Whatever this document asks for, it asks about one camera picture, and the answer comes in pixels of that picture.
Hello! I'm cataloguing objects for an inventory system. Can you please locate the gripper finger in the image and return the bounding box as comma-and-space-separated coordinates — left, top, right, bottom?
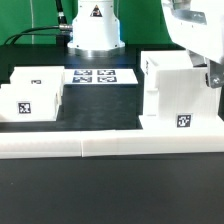
206, 59, 224, 88
188, 50, 206, 67

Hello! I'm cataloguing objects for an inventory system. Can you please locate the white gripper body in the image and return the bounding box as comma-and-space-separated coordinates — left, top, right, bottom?
161, 0, 224, 64

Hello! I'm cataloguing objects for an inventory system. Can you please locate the white drawer cabinet box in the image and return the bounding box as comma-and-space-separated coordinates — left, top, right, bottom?
140, 50, 224, 129

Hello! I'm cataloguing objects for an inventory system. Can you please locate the white front drawer tray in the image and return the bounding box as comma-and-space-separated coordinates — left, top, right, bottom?
0, 84, 61, 122

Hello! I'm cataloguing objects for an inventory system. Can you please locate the white drawer tray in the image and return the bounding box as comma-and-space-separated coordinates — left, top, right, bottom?
10, 66, 64, 87
0, 84, 61, 122

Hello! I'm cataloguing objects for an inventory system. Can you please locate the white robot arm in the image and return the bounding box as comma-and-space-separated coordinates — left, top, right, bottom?
68, 0, 224, 88

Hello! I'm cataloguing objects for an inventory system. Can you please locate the white rear drawer tray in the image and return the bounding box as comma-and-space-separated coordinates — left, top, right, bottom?
10, 66, 64, 87

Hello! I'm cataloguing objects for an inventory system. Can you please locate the fiducial marker sheet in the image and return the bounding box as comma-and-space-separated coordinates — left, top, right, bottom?
64, 69, 138, 85

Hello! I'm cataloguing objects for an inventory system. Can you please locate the white L-shaped fence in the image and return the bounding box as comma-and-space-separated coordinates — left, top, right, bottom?
0, 129, 224, 159

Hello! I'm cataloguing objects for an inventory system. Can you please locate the black vertical cable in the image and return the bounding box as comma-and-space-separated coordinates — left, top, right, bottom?
55, 0, 68, 26

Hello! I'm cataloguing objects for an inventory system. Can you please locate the black cable bundle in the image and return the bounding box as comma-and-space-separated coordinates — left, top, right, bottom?
2, 23, 73, 46

